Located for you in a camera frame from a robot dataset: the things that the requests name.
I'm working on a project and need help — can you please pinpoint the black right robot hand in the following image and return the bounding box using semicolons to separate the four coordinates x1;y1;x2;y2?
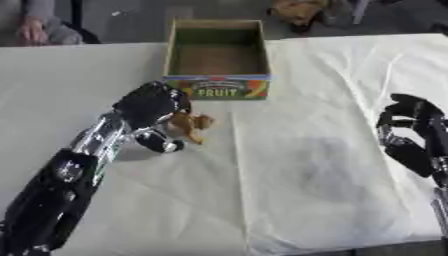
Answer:
374;93;448;188

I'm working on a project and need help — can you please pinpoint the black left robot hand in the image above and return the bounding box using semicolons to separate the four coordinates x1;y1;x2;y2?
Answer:
110;80;193;154

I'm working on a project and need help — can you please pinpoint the brown toy animal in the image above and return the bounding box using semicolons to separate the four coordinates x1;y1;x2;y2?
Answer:
168;111;217;145

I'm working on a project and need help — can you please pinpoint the open cardboard box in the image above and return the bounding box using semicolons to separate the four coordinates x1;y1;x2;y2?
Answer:
161;18;273;101

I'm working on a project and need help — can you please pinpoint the person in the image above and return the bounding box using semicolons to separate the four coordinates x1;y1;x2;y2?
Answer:
14;0;102;47

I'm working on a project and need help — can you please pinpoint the brown bag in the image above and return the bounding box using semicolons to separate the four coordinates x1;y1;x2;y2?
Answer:
266;0;335;34

